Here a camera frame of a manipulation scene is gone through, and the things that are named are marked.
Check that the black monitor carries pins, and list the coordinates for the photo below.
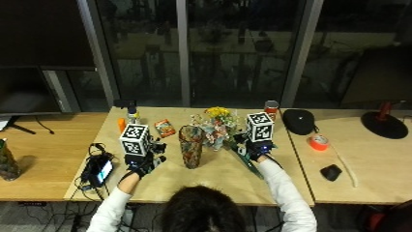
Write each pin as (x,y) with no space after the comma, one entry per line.
(26,87)

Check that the orange patterned snack packet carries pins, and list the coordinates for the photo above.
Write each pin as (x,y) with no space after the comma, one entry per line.
(165,128)

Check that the glove white marker cube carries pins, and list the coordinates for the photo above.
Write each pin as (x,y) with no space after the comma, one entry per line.
(135,139)
(261,126)

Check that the dark patterned vase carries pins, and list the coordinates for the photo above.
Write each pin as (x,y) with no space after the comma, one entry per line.
(7,161)

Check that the black computer mouse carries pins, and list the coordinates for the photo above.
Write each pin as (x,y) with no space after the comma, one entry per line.
(331,172)

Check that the small clear bottle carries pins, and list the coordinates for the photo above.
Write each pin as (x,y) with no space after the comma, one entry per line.
(133,115)

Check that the small black camera box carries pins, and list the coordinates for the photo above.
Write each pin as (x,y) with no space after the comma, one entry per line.
(125,103)

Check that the left glove white marker cube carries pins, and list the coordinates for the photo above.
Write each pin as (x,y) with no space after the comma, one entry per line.
(135,139)

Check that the colourful mosaic glass vase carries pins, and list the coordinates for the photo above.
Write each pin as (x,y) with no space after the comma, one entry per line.
(191,146)

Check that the black device with lit screen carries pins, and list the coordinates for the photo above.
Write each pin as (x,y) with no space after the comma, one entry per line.
(99,169)

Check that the right glove white marker cube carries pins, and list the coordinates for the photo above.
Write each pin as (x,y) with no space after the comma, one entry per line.
(261,126)

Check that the black round base red stand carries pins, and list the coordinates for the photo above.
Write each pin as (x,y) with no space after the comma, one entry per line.
(385,124)

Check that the person's left hand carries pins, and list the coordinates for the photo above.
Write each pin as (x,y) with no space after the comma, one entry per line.
(142,166)

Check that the thin white stick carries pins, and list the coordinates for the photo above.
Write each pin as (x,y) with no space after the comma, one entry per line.
(347,169)

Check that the black oval zip case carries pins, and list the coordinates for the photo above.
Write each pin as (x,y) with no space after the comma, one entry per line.
(299,121)

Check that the mixed flower bouquet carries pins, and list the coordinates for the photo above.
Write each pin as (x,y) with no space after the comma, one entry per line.
(219,127)

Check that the small orange object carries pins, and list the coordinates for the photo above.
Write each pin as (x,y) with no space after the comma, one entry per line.
(122,124)

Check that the red and black bag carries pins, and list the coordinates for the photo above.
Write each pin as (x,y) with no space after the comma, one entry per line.
(381,219)

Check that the person's right hand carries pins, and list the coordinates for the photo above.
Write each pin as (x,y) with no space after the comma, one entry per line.
(257,150)

